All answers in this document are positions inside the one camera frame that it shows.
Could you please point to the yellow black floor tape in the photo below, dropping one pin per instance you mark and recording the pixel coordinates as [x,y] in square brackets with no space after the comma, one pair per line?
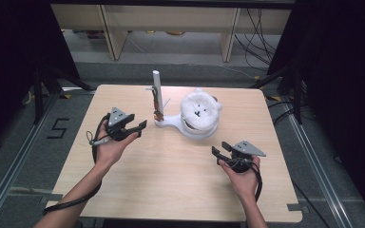
[274,98]
[65,96]

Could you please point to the person's left hand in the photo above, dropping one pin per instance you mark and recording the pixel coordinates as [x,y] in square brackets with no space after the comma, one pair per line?
[111,152]

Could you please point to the light wooden desk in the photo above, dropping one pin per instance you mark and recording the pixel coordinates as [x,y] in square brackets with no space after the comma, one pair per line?
[171,15]

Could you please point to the white stand with post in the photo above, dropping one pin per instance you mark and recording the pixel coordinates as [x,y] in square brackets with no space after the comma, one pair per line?
[157,85]

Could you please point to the black metal stand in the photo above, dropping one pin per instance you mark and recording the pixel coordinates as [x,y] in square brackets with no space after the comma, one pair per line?
[38,95]
[297,95]

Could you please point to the aluminium floor rail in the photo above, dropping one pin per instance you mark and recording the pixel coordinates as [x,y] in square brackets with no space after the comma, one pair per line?
[316,161]
[22,152]

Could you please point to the white plush bear hat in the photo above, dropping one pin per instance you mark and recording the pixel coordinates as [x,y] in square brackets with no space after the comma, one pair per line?
[199,109]

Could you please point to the grey tape strip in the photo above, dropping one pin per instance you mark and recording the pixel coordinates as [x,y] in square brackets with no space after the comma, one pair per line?
[296,207]

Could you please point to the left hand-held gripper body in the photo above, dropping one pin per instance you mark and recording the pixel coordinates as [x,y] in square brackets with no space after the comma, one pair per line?
[118,128]

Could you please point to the person's right hand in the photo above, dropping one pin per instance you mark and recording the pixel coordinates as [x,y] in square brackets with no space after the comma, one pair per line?
[245,185]

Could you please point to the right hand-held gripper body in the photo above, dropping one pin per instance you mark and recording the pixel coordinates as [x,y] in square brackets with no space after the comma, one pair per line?
[242,156]

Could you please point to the dark curtain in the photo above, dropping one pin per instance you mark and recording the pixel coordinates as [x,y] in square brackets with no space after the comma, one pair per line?
[9,63]
[345,95]

